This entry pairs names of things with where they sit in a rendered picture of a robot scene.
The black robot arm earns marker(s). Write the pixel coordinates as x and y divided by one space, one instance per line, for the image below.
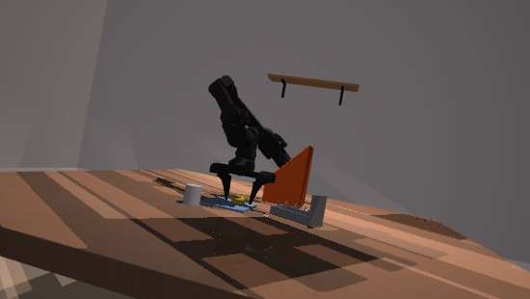
235 116

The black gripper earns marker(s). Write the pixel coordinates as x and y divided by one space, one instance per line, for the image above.
261 178

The grey cylinder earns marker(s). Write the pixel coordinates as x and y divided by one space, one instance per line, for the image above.
192 194

